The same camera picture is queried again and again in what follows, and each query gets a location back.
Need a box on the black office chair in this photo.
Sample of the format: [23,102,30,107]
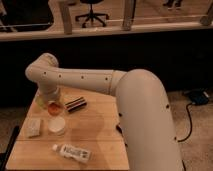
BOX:
[75,0,109,28]

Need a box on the wooden railing post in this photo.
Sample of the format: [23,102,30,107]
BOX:
[122,0,136,31]
[59,1,72,34]

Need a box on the beige sponge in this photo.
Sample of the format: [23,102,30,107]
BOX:
[26,118,41,137]

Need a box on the wooden railing post left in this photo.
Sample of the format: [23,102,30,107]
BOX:
[59,1,72,34]

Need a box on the wooden railing post middle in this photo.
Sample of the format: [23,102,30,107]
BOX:
[122,0,136,31]

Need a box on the black and white tube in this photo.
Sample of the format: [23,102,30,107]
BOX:
[116,124,122,134]

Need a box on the black power adapter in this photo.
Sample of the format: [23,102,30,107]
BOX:
[190,90,209,105]

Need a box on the black striped box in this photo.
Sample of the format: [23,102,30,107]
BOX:
[65,97,87,112]

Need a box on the black cable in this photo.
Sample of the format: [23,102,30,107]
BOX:
[177,102,197,143]

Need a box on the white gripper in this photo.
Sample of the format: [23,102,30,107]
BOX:
[37,87,60,106]

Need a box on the green plastic cup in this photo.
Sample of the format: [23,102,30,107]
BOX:
[35,95,46,109]

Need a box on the clear plastic bottle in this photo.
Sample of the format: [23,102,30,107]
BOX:
[52,144,91,163]

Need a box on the orange apple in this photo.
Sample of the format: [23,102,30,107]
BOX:
[47,103,62,116]

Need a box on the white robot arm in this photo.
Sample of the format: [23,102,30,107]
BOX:
[25,53,183,171]

